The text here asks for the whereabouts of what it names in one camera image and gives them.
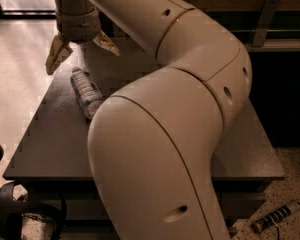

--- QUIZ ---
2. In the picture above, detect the black power cable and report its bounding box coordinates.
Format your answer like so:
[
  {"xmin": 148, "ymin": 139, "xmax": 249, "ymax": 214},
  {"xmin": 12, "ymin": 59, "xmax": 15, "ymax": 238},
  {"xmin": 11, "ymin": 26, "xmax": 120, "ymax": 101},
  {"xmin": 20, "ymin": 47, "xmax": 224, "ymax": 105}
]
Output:
[{"xmin": 269, "ymin": 213, "xmax": 280, "ymax": 240}]

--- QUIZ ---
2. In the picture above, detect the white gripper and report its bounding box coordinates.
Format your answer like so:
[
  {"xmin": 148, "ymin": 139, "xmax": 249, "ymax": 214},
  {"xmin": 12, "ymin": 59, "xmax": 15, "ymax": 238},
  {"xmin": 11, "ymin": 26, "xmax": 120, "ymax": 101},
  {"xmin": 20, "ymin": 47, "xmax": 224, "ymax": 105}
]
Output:
[{"xmin": 45, "ymin": 9, "xmax": 120, "ymax": 75}]

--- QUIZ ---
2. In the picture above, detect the wooden wall shelf ledge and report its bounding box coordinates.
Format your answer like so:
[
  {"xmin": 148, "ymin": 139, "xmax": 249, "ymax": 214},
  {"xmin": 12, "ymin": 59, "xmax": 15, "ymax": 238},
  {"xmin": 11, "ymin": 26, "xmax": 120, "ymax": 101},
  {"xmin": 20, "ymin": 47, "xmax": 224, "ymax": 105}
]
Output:
[{"xmin": 246, "ymin": 39, "xmax": 300, "ymax": 52}]

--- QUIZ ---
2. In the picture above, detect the right metal bracket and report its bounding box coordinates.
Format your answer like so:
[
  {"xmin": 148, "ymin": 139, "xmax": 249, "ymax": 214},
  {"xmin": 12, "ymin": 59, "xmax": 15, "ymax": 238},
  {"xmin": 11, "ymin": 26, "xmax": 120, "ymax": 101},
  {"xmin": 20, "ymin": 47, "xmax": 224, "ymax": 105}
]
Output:
[{"xmin": 251, "ymin": 0, "xmax": 280, "ymax": 47}]

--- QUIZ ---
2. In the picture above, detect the black robot base hoop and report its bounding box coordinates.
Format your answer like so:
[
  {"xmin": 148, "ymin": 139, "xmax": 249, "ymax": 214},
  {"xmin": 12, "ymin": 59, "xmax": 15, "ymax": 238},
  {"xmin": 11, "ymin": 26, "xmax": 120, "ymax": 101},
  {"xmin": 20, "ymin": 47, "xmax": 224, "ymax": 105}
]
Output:
[{"xmin": 0, "ymin": 182, "xmax": 67, "ymax": 240}]

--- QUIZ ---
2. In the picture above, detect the white power strip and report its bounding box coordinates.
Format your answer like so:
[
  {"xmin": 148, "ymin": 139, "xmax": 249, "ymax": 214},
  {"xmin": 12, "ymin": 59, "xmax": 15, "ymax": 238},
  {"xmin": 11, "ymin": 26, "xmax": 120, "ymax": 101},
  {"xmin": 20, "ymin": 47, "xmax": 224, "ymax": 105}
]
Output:
[{"xmin": 251, "ymin": 199, "xmax": 300, "ymax": 234}]

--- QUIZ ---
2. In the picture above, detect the blue label plastic water bottle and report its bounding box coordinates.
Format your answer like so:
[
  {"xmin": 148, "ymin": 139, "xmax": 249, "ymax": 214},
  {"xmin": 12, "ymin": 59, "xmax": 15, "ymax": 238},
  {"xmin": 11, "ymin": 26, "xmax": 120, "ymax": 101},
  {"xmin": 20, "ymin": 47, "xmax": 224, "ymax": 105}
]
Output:
[{"xmin": 70, "ymin": 67, "xmax": 104, "ymax": 119}]

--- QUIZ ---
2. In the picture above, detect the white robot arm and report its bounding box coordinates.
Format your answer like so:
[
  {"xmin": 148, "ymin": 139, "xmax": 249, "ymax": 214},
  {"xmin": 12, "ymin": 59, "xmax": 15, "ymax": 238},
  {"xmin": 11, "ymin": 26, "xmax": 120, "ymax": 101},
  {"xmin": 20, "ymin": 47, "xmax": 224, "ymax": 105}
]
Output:
[{"xmin": 46, "ymin": 0, "xmax": 252, "ymax": 240}]

